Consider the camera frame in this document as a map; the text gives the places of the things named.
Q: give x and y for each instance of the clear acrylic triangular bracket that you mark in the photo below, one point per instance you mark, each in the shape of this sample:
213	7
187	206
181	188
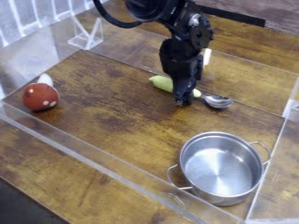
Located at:
87	39

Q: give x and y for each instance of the stainless steel pot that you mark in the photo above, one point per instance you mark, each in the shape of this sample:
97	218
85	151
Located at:
221	167

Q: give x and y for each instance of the clear acrylic enclosure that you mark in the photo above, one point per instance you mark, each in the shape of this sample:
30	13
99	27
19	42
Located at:
98	158

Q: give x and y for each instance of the black strip on table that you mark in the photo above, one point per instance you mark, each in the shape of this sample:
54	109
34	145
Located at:
234	16

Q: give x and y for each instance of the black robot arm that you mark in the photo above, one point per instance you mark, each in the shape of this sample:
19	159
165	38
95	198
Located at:
181	16

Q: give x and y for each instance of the red toy mushroom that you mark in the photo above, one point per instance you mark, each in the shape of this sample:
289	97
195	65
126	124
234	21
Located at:
41	95

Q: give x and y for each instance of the green handled metal spoon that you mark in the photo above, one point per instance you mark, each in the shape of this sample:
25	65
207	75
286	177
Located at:
218	102

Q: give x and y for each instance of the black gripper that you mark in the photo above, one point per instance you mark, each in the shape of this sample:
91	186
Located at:
182	63

